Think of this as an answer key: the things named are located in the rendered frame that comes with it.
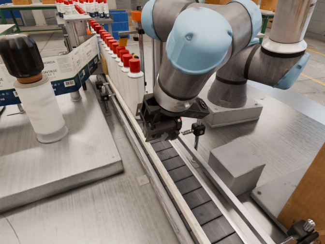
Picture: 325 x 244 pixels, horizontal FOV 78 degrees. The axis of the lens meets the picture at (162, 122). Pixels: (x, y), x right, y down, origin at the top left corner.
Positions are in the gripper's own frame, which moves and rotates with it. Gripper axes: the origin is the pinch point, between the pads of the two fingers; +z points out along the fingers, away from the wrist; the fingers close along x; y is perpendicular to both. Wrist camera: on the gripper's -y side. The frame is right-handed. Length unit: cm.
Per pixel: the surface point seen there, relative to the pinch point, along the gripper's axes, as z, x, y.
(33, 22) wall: 480, -661, 103
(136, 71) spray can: -1.6, -21.0, 0.3
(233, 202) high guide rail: -15.1, 20.7, -2.4
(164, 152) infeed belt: 3.9, 4.0, -0.4
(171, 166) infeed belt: 1.1, 8.9, 0.3
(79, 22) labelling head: 19, -69, 10
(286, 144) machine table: 3.7, 14.5, -41.3
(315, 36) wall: 226, -216, -582
